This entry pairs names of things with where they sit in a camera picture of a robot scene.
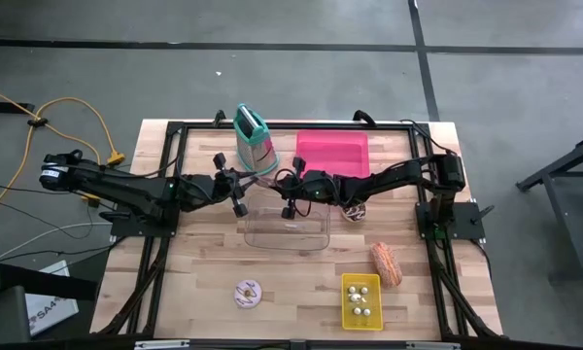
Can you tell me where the chocolate frosted toy donut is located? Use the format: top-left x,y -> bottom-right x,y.
340,203 -> 368,224

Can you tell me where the seeded toy bread loaf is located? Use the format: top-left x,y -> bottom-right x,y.
368,241 -> 403,289

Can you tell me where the black metal stand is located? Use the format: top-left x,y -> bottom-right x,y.
514,131 -> 583,283

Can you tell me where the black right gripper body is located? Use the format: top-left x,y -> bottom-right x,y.
281,156 -> 332,220

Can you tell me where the yellow extension cable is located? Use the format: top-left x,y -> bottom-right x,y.
0,82 -> 126,208

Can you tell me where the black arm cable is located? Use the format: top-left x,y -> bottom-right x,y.
399,119 -> 448,157

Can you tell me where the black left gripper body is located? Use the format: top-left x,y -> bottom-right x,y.
201,152 -> 249,219

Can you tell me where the pink plastic bin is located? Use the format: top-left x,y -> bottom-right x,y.
294,129 -> 370,180

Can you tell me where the dark grey furniture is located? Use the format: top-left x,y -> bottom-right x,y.
0,159 -> 98,350

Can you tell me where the clear plastic bin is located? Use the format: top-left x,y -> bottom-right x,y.
244,192 -> 331,252

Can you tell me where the silver metal bracket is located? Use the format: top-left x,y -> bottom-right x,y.
405,341 -> 462,350
133,339 -> 190,350

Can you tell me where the pink frosted toy donut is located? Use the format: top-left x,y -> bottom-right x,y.
232,278 -> 263,310

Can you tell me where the white printed box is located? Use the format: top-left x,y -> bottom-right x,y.
24,260 -> 80,337

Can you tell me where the white floor cable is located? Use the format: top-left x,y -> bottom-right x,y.
0,221 -> 114,259

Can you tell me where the black floor bar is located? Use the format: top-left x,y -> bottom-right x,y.
0,100 -> 35,115

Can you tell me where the yellow plastic basket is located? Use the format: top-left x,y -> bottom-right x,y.
340,272 -> 385,332

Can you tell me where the teal and metal box grater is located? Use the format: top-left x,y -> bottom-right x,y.
232,102 -> 280,177

